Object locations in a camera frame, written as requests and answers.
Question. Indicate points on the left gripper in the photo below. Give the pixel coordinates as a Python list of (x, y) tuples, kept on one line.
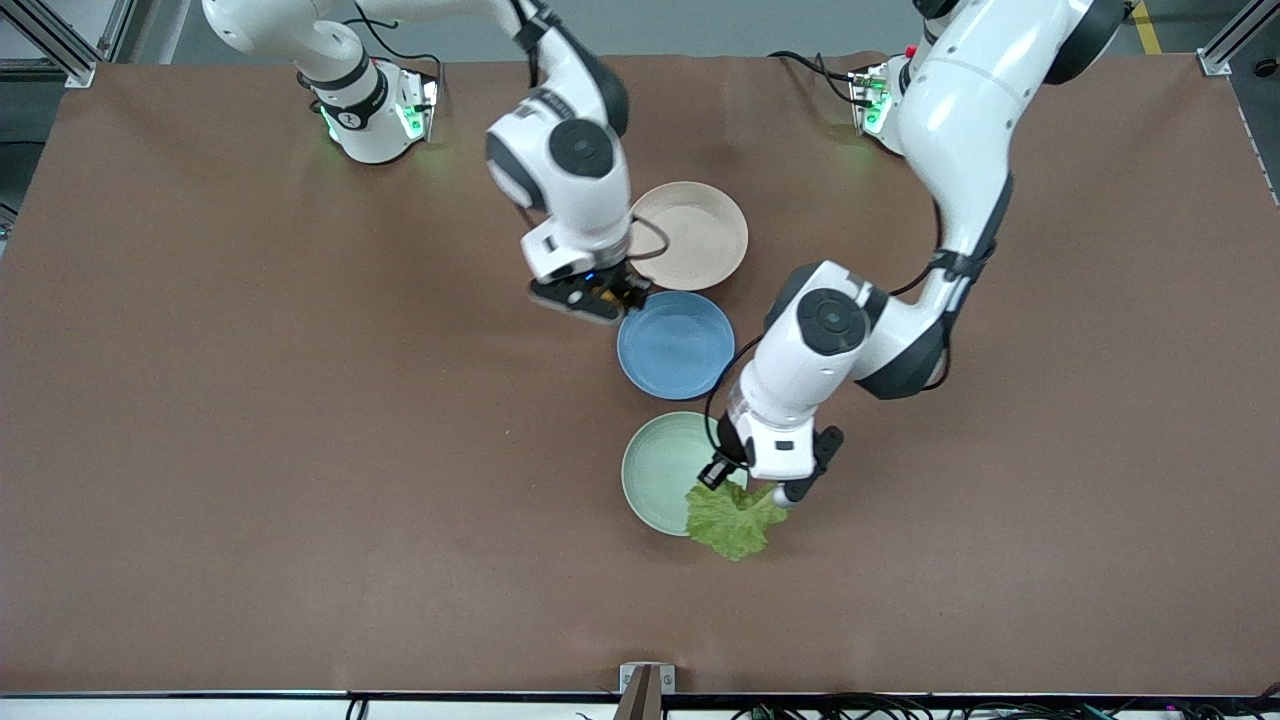
[(729, 447)]

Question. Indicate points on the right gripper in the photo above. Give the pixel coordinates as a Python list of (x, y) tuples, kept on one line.
[(630, 287)]

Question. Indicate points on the green lettuce leaf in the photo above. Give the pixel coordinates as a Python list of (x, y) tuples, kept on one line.
[(730, 525)]

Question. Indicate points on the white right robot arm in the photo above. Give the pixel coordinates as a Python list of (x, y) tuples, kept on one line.
[(590, 200)]

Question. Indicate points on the pale green round plate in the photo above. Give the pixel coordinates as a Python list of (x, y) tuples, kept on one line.
[(655, 470)]

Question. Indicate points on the blue round plate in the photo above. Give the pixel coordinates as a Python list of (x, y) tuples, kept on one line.
[(676, 350)]

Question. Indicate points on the beige round plate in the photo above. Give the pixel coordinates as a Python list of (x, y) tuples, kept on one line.
[(700, 235)]

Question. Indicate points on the brown table cover mat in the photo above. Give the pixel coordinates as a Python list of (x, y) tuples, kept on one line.
[(300, 550)]

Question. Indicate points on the metal mounting bracket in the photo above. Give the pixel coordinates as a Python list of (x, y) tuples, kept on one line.
[(628, 678)]

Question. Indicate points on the dark camera post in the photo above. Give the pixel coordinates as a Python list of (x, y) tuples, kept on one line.
[(640, 702)]

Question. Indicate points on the aluminium frame extrusion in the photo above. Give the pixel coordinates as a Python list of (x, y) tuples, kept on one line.
[(120, 25), (60, 55), (1225, 50)]

